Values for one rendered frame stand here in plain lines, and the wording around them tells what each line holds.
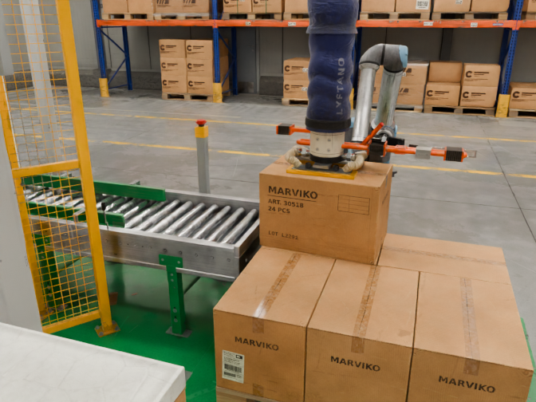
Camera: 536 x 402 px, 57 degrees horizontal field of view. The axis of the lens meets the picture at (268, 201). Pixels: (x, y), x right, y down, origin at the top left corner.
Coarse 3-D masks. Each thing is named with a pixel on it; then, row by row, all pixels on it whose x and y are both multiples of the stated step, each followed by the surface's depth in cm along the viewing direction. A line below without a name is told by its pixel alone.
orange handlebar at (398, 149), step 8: (296, 128) 275; (304, 128) 274; (304, 144) 247; (344, 144) 241; (352, 144) 240; (400, 152) 233; (408, 152) 231; (432, 152) 228; (440, 152) 227; (464, 152) 226
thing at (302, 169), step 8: (288, 168) 244; (296, 168) 242; (304, 168) 242; (312, 168) 242; (320, 168) 242; (336, 168) 238; (328, 176) 236; (336, 176) 235; (344, 176) 234; (352, 176) 232
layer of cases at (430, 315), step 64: (256, 256) 246; (320, 256) 246; (384, 256) 246; (448, 256) 246; (256, 320) 197; (320, 320) 194; (384, 320) 194; (448, 320) 194; (512, 320) 194; (256, 384) 208; (320, 384) 198; (384, 384) 188; (448, 384) 179; (512, 384) 171
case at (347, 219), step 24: (384, 168) 250; (264, 192) 246; (288, 192) 241; (312, 192) 237; (336, 192) 232; (360, 192) 228; (384, 192) 241; (264, 216) 251; (288, 216) 246; (312, 216) 241; (336, 216) 236; (360, 216) 231; (384, 216) 254; (264, 240) 256; (288, 240) 250; (312, 240) 245; (336, 240) 240; (360, 240) 236
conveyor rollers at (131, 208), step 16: (48, 192) 333; (64, 192) 334; (80, 192) 335; (112, 208) 311; (128, 208) 312; (144, 208) 313; (160, 208) 315; (208, 208) 306; (224, 208) 306; (240, 208) 306; (128, 224) 284; (144, 224) 283; (160, 224) 283; (176, 224) 283; (192, 224) 283; (208, 224) 282; (224, 224) 282; (240, 224) 282; (208, 240) 262; (224, 240) 262
